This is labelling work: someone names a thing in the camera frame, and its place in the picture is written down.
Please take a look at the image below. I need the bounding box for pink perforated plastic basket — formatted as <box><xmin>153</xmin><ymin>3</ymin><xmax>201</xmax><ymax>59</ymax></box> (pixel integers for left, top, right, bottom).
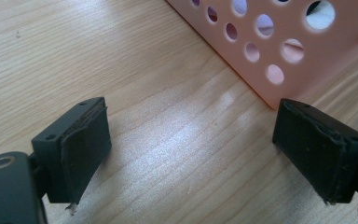
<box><xmin>165</xmin><ymin>0</ymin><xmax>358</xmax><ymax>110</ymax></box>

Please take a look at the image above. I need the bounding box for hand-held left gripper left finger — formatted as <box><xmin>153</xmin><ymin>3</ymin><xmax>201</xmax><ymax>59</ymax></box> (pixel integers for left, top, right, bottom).
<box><xmin>31</xmin><ymin>96</ymin><xmax>113</xmax><ymax>216</ymax></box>

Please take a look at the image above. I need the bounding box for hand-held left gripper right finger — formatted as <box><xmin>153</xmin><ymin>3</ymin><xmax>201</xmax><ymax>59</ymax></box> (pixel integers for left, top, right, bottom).
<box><xmin>271</xmin><ymin>98</ymin><xmax>358</xmax><ymax>206</ymax></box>

